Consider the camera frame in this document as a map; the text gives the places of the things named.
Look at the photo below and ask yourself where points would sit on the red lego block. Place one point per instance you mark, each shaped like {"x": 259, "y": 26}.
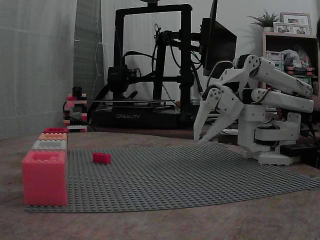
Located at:
{"x": 55, "y": 130}

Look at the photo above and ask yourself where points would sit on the wooden shelf unit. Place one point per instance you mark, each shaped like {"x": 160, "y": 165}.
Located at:
{"x": 287, "y": 40}

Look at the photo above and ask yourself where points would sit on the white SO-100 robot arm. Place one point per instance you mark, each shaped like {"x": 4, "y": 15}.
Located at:
{"x": 275, "y": 72}

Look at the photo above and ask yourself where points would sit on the black power strip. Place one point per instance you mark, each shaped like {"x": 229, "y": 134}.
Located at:
{"x": 297, "y": 149}

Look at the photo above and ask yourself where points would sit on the orange lego block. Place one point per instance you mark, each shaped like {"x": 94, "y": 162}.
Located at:
{"x": 52, "y": 137}

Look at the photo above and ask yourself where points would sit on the grey Lego baseplate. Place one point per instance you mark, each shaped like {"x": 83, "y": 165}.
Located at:
{"x": 162, "y": 180}

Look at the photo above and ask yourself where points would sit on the small black webcam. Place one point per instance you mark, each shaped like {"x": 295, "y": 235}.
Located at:
{"x": 77, "y": 90}

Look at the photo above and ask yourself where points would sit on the large pink lego block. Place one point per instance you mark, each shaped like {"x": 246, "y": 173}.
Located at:
{"x": 45, "y": 182}

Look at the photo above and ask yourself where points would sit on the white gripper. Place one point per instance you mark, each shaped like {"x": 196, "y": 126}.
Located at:
{"x": 227, "y": 104}

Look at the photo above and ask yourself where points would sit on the red Lego brick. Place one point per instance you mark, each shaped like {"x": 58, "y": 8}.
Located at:
{"x": 101, "y": 158}

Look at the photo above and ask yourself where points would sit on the black computer monitor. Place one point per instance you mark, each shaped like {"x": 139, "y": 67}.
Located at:
{"x": 220, "y": 47}

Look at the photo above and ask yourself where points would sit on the black Creality 3D printer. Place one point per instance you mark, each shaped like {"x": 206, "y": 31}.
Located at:
{"x": 140, "y": 116}

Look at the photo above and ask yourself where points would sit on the large white photo frame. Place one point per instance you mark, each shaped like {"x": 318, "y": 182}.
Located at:
{"x": 296, "y": 18}

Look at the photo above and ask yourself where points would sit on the grey ribbed curtain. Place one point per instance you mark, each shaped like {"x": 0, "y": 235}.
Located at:
{"x": 87, "y": 62}

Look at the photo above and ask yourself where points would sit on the small potted green plant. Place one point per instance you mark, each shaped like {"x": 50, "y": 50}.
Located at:
{"x": 266, "y": 18}

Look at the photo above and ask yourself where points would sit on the grey lego block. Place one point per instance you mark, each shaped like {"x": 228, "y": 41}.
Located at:
{"x": 40, "y": 145}

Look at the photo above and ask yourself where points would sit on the multicolour Lego tower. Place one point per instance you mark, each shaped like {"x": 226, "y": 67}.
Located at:
{"x": 77, "y": 110}

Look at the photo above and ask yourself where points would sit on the small white photo frame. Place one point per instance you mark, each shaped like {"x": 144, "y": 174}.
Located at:
{"x": 283, "y": 28}

